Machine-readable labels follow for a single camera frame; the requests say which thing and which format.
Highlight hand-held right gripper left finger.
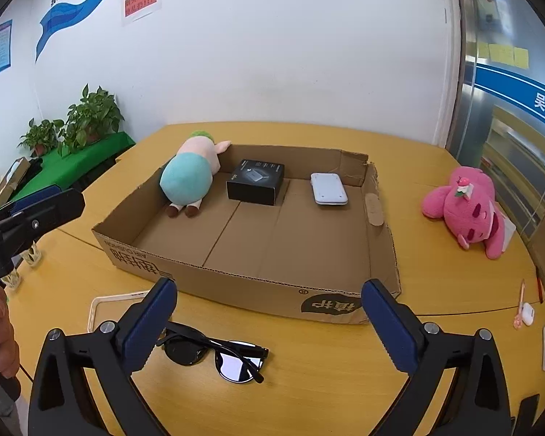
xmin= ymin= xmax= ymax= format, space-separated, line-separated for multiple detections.
xmin=27 ymin=277 xmax=179 ymax=436

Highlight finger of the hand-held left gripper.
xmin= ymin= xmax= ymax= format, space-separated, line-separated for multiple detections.
xmin=0 ymin=185 xmax=62 ymax=230
xmin=0 ymin=188 xmax=86 ymax=259

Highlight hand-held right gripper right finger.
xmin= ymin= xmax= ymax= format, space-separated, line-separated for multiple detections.
xmin=361 ymin=279 xmax=514 ymax=436

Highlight black sunglasses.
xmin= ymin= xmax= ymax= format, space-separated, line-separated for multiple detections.
xmin=157 ymin=322 xmax=270 ymax=384

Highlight brown cardboard box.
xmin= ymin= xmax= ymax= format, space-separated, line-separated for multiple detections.
xmin=92 ymin=144 xmax=401 ymax=325

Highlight pink plush toy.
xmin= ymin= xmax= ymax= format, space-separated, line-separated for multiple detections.
xmin=420 ymin=166 xmax=505 ymax=261

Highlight person's left hand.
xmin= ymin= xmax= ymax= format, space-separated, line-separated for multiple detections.
xmin=0 ymin=284 xmax=22 ymax=379

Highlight small brown cardboard carton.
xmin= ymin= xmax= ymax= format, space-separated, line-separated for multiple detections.
xmin=0 ymin=157 xmax=30 ymax=203

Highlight small potted green plant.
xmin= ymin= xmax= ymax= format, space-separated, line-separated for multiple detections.
xmin=17 ymin=118 xmax=65 ymax=159

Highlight wooden desk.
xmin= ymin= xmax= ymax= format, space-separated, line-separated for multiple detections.
xmin=0 ymin=121 xmax=545 ymax=436

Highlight green table cloth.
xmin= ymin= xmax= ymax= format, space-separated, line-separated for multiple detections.
xmin=0 ymin=132 xmax=137 ymax=219

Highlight large potted green plant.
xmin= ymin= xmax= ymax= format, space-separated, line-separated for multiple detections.
xmin=59 ymin=84 xmax=125 ymax=155

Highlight pink teal plush pig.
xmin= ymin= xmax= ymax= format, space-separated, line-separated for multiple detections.
xmin=160 ymin=130 xmax=232 ymax=218

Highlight white rectangular case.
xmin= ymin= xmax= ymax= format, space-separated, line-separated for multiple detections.
xmin=310 ymin=173 xmax=350 ymax=207

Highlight black product box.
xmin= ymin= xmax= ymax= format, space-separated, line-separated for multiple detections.
xmin=226 ymin=159 xmax=286 ymax=206

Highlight blue glass door banner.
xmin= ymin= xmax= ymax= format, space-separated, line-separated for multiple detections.
xmin=475 ymin=64 xmax=545 ymax=137

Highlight cartoon door sticker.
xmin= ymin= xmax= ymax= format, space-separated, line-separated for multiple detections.
xmin=475 ymin=0 xmax=505 ymax=23

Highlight white phone case frame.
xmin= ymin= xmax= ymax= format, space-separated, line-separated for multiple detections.
xmin=87 ymin=289 xmax=152 ymax=332

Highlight blue wave wall decal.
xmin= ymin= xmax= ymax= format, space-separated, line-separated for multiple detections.
xmin=35 ymin=0 xmax=137 ymax=62

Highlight red wall notice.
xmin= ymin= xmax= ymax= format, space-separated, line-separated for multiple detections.
xmin=120 ymin=0 xmax=162 ymax=25

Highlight grey metal door frame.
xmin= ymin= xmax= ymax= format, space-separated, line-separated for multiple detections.
xmin=443 ymin=0 xmax=479 ymax=157

